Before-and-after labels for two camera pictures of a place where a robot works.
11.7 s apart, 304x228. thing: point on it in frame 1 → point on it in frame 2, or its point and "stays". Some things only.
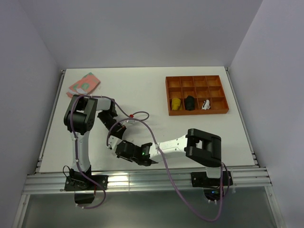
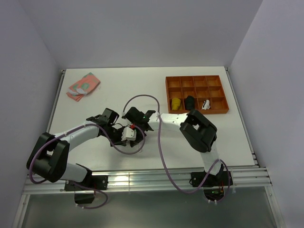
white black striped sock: [205, 105] stays
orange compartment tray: [201, 88] stays
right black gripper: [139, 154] → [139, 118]
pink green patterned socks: [87, 83] stays
